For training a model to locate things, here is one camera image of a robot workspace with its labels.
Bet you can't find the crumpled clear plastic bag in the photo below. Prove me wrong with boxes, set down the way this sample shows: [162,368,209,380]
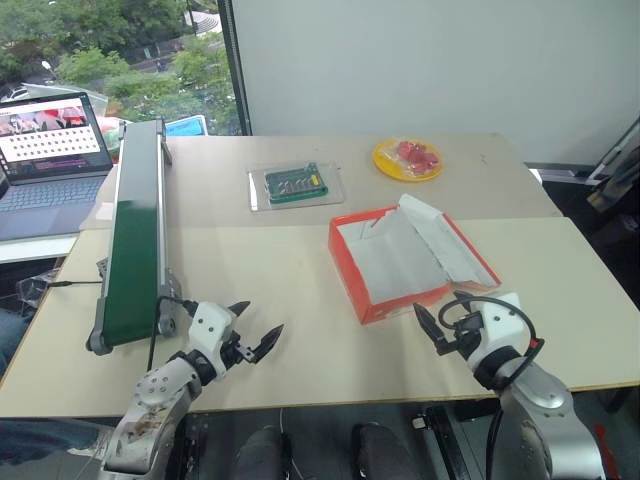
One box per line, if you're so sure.
[16,268,62,312]

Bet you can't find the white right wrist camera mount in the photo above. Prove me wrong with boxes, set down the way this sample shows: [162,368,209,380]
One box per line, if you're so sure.
[468,292,531,362]

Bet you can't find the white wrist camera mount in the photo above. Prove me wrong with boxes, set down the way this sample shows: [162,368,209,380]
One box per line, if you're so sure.
[468,292,531,362]
[188,301,239,377]

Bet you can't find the dark rounded shape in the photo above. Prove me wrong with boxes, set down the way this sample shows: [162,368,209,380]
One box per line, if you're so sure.
[233,424,287,480]
[351,422,422,480]

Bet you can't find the orange box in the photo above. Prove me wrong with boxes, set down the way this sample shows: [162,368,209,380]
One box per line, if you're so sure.
[327,193,503,327]

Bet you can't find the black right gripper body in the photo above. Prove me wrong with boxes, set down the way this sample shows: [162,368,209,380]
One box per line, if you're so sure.
[435,312,485,359]

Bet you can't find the black under-table frame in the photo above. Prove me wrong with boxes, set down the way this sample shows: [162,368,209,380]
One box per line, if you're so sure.
[408,405,474,480]

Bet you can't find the black window frame post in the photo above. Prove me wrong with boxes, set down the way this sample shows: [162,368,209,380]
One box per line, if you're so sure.
[216,0,253,137]

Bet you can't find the yellow round plate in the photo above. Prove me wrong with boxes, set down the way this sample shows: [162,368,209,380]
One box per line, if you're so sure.
[372,137,445,182]

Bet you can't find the green circuit board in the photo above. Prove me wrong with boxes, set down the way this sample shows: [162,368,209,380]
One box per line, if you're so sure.
[263,162,330,205]

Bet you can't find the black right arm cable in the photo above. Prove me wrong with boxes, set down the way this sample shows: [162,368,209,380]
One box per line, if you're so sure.
[438,296,545,374]

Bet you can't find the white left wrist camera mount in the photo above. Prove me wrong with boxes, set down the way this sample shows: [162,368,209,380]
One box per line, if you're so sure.
[188,301,239,377]

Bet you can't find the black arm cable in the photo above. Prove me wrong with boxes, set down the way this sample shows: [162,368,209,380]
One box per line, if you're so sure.
[438,296,545,374]
[146,296,199,372]

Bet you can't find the clear plastic tray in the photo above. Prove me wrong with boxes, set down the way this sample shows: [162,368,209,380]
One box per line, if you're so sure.
[248,160,347,214]

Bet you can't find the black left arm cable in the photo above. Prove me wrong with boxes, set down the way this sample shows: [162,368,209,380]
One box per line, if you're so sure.
[146,296,199,372]

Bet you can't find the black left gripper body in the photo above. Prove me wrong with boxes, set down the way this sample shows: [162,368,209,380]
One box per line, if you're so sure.
[219,331,259,371]

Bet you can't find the blue plastic crate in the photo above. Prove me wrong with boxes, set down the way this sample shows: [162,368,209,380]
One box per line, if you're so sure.
[164,114,208,138]

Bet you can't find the green conveyor belt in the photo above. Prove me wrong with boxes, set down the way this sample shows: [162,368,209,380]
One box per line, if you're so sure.
[85,118,184,357]

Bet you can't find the grey open laptop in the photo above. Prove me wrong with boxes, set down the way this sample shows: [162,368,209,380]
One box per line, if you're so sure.
[0,91,116,242]

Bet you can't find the red pieces in clear bag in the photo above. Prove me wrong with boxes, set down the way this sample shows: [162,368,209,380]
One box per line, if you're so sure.
[391,140,442,175]

